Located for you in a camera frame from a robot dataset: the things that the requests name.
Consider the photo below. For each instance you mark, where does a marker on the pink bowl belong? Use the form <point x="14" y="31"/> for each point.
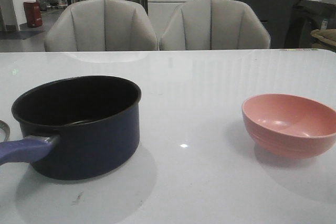
<point x="288" y="125"/>

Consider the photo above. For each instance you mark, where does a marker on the glass lid with blue knob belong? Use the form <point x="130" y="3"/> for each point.
<point x="6" y="129"/>

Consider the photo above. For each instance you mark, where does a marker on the right grey upholstered chair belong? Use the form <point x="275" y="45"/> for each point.
<point x="214" y="25"/>

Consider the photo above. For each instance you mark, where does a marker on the grey upholstered chair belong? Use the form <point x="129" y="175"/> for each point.
<point x="102" y="25"/>
<point x="214" y="25"/>

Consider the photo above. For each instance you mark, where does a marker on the dark blue saucepan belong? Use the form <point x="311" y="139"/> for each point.
<point x="76" y="128"/>

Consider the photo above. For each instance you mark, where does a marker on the left grey upholstered chair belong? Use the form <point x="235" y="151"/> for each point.
<point x="102" y="25"/>

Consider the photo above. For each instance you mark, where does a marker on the red bin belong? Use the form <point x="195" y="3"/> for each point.
<point x="32" y="13"/>

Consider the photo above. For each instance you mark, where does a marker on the black appliance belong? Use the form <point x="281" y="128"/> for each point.
<point x="306" y="16"/>

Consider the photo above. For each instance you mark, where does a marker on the beige cushion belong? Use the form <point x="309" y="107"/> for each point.
<point x="324" y="39"/>

